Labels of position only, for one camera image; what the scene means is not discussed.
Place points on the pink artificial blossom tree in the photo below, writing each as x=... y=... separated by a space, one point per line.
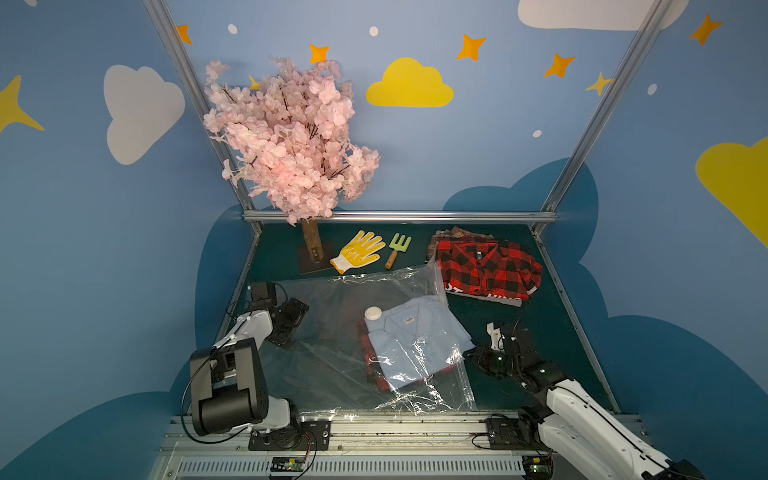
x=292 y=140

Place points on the right aluminium frame post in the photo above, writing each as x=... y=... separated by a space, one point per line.
x=635 y=55

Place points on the right green circuit board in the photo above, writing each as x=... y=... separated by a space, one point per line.
x=537 y=468

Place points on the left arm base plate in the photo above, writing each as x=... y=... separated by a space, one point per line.
x=312 y=435

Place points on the green circuit board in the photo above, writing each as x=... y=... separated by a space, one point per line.
x=537 y=468
x=286 y=465

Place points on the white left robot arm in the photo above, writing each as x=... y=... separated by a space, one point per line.
x=227 y=391

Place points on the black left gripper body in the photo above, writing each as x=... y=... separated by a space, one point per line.
x=288 y=318

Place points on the clear plastic vacuum bag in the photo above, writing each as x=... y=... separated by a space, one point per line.
x=323 y=370

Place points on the left green circuit board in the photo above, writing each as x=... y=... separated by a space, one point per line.
x=286 y=465

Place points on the aluminium frame post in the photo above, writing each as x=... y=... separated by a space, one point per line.
x=635 y=55
x=163 y=22

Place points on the left aluminium frame post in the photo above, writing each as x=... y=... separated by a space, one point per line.
x=163 y=22

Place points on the green garden hand fork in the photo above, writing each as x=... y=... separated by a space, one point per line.
x=398 y=244

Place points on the white round bag valve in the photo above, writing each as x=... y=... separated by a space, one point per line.
x=373 y=313

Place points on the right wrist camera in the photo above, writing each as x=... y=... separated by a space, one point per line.
x=494 y=332

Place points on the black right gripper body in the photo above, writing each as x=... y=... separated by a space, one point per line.
x=507 y=346

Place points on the aluminium mounting rail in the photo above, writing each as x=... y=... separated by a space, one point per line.
x=363 y=445

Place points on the black white checkered shirt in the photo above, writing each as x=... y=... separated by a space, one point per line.
x=515 y=302

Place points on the yellow work glove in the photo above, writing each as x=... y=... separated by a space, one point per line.
x=359 y=252

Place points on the red plaid shirt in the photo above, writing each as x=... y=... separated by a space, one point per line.
x=458 y=233

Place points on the aluminium frame back bar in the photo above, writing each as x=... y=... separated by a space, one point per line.
x=401 y=217

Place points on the red black checkered cloth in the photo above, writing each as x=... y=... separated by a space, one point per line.
x=493 y=267

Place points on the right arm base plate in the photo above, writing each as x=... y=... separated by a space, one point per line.
x=505 y=433

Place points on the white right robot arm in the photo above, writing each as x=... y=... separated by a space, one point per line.
x=565 y=419

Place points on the light blue shirt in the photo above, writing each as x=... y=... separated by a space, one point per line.
x=418 y=337

